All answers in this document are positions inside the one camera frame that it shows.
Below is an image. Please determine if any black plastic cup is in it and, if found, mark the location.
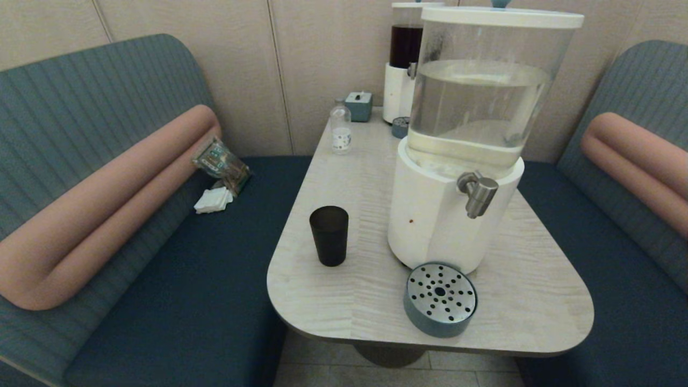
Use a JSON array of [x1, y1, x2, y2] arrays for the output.
[[309, 206, 349, 267]]

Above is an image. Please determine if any silver metal dispenser tap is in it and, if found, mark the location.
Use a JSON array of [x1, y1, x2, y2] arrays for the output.
[[457, 171, 499, 219]]

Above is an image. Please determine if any clear plastic bottle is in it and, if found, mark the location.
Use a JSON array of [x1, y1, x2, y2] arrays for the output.
[[330, 98, 352, 155]]

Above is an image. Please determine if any small blue tissue box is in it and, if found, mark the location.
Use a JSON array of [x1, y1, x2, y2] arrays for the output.
[[345, 90, 373, 123]]

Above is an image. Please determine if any clear water dispenser white base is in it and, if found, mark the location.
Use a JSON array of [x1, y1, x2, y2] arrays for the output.
[[387, 21, 577, 276]]

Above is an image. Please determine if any dark drink dispenser white base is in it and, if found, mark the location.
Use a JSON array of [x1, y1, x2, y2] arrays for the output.
[[383, 2, 446, 125]]

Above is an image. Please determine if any clear plastic snack packet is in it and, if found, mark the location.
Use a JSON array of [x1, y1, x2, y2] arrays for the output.
[[192, 137, 252, 195]]

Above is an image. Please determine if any white paper napkin stack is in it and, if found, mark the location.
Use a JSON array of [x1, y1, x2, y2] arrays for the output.
[[193, 186, 234, 214]]

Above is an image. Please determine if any round blue perforated drip tray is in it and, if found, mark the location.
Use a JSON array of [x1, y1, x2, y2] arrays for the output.
[[404, 262, 478, 339]]

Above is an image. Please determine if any teal ribbed booth sofa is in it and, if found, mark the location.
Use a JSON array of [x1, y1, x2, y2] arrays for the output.
[[516, 40, 688, 387], [0, 33, 312, 387]]

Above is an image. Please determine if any white dispenser lid blue knob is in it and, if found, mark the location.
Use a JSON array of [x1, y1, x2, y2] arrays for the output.
[[421, 0, 585, 29]]

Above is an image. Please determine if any pink bolster cushion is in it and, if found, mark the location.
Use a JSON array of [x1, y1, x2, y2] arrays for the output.
[[0, 104, 222, 311], [580, 112, 688, 240]]

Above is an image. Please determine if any table pedestal with base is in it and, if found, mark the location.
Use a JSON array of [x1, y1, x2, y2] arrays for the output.
[[352, 343, 431, 369]]

